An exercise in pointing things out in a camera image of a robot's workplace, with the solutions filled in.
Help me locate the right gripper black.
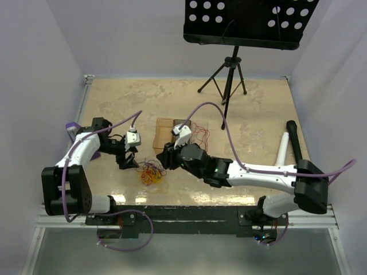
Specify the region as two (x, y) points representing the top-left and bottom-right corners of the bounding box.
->
(157, 137), (205, 179)

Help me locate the yellow red cable ball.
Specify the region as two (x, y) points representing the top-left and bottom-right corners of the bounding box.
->
(136, 159), (169, 194)

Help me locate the orange transparent bin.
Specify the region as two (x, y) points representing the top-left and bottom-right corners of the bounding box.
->
(153, 118), (174, 154)

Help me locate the red cable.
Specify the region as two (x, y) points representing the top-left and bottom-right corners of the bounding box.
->
(190, 122), (210, 151)

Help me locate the clear transparent bin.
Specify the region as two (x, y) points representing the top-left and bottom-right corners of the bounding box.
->
(190, 121), (210, 151)

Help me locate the grey transparent bin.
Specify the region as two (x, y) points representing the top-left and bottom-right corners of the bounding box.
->
(174, 119), (185, 126)

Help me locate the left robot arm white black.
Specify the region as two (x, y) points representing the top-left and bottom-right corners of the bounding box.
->
(41, 117), (141, 225)

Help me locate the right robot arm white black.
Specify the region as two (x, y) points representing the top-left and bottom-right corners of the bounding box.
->
(156, 143), (329, 225)

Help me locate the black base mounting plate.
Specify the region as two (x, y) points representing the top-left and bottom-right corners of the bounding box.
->
(85, 204), (289, 241)

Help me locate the purple metronome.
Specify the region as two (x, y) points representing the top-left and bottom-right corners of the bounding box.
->
(65, 121), (101, 160)

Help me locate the white microphone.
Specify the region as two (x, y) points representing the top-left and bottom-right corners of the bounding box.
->
(275, 132), (289, 166)

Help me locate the black microphone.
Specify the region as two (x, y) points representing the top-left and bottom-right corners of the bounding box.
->
(286, 120), (303, 164)

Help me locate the black music stand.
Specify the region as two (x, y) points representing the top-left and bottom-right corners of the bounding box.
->
(182, 0), (319, 131)

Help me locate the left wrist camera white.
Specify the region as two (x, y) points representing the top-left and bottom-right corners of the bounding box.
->
(124, 126), (142, 151)

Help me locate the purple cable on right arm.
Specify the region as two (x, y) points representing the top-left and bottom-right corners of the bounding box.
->
(179, 102), (357, 247)

